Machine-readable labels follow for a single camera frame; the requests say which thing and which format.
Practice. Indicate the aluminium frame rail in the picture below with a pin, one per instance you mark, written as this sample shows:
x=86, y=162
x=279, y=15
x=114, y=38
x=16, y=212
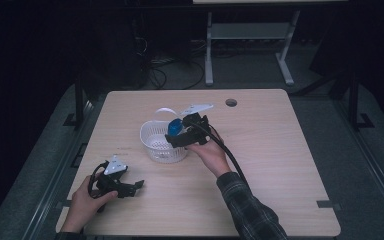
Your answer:
x=56, y=173
x=373, y=166

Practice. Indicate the black metal post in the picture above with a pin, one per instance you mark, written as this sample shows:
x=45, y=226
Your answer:
x=354, y=100
x=79, y=103

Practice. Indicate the grey metal table frame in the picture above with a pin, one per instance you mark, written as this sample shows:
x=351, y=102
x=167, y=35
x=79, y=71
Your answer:
x=246, y=30

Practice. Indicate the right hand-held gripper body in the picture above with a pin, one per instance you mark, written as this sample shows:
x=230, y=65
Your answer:
x=198, y=128

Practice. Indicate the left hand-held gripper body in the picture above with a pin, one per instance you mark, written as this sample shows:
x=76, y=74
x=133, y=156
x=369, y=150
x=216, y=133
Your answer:
x=114, y=165

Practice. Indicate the person's left hand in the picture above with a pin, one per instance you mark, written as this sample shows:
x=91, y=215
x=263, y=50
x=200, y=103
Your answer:
x=83, y=205

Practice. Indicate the white bottle with blue cap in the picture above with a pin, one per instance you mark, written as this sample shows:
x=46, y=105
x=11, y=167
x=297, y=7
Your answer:
x=175, y=127

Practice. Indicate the person's right hand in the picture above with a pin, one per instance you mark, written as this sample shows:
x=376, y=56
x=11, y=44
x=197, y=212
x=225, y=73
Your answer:
x=211, y=156

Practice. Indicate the white plastic basket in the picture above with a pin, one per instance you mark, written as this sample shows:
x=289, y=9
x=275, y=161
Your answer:
x=156, y=143

